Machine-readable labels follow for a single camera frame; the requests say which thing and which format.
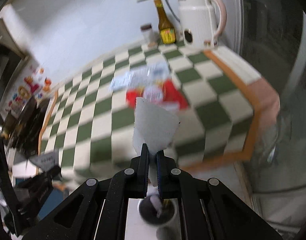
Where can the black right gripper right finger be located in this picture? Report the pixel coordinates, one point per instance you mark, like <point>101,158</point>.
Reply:
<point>171,185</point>

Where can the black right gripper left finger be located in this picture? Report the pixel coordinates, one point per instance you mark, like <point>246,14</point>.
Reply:
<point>125,185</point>

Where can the white paper scrap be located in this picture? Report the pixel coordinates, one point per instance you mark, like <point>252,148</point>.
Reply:
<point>46,161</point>

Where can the grey torn paper piece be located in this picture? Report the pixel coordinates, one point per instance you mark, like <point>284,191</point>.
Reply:
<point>154,126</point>

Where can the green white checkered mat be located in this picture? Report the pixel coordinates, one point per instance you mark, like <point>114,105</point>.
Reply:
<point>193,105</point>

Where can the black stove pot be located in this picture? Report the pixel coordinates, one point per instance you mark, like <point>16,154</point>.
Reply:
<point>24,135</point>

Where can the red white sugar bag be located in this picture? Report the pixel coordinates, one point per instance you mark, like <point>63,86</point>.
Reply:
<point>154,84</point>

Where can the white receipt left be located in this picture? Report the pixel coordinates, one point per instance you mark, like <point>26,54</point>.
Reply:
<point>128,80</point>

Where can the clear jar brown lid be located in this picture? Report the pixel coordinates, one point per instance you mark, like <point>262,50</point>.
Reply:
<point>149,35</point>

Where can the brown sauce bottle yellow label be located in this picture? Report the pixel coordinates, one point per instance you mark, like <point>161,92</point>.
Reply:
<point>166,28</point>

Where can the white electric kettle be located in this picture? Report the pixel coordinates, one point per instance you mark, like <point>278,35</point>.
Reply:
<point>202,22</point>

